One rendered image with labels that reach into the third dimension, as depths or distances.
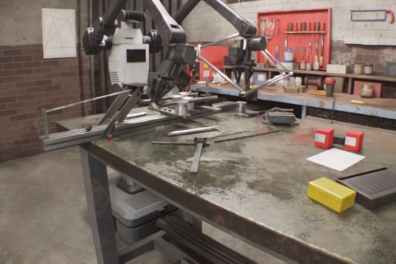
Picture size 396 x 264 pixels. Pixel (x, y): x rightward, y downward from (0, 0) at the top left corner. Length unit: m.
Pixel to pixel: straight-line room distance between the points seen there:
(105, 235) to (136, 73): 0.95
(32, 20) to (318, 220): 3.49
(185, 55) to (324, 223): 0.68
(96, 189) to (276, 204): 0.84
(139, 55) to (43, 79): 2.08
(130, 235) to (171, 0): 3.25
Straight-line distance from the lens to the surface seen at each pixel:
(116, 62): 1.72
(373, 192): 0.59
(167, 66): 1.00
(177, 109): 1.03
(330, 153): 0.84
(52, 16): 3.72
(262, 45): 1.26
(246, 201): 0.54
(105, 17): 1.54
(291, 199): 0.56
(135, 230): 1.74
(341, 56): 2.99
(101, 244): 1.36
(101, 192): 1.24
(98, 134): 0.95
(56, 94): 3.71
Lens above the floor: 1.14
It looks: 12 degrees down
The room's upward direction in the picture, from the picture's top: straight up
